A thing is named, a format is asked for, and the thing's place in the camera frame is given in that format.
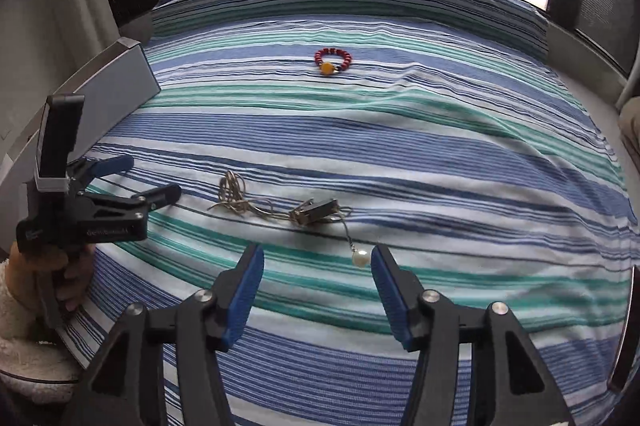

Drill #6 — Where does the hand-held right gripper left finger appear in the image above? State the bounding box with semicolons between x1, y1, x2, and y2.
75;242;266;426

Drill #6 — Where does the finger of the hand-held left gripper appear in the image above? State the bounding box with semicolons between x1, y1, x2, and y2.
67;155;136;193
82;183;183;215

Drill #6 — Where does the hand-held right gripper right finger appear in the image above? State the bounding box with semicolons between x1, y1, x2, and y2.
369;243;573;426

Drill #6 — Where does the white jewelry box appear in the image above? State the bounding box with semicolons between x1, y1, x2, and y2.
0;36;162;227

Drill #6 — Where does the thin necklace with pearl pendant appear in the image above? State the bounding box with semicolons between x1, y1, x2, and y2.
207;170;372;271

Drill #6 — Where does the red bead bracelet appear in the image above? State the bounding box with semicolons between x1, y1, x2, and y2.
314;46;354;77

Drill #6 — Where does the person's left hand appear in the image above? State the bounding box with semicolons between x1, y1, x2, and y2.
7;243;97;314

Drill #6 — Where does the blue green striped bedsheet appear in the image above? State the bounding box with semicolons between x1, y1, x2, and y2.
50;0;640;426

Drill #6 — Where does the beige pillow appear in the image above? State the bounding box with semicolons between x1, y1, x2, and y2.
617;96;640;157

